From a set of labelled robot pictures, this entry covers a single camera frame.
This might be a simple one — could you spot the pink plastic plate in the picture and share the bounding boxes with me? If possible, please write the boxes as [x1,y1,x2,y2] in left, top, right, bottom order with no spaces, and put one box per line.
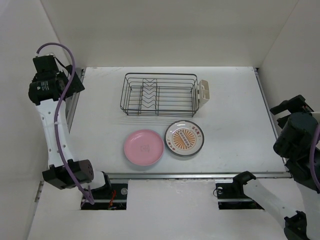
[123,129,165,167]

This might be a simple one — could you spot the orange sunburst pattern plate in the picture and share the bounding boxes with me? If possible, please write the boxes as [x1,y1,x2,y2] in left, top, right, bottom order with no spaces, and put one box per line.
[164,120,205,158]

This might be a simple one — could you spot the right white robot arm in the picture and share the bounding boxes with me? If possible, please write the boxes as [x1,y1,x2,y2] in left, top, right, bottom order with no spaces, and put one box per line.
[231,95,320,240]

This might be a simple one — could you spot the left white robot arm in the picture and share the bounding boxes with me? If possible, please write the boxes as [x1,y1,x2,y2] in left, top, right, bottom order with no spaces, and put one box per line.
[28,55,112,199]

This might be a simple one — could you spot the beige plastic cutlery holder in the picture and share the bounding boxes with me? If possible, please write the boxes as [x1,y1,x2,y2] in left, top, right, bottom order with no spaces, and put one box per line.
[197,79,210,108]

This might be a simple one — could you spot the black wire dish rack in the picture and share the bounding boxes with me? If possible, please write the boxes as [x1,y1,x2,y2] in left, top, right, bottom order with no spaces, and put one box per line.
[120,72,200,117]

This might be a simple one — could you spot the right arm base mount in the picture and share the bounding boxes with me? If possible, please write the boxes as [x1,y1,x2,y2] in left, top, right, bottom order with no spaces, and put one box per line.
[213,181,264,210]

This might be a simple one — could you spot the metal front rail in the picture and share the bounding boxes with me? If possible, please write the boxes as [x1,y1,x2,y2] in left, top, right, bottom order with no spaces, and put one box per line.
[107,172,291,180]

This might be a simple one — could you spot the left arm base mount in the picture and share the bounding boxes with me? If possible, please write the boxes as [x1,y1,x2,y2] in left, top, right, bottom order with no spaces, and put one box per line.
[80,182,128,211]

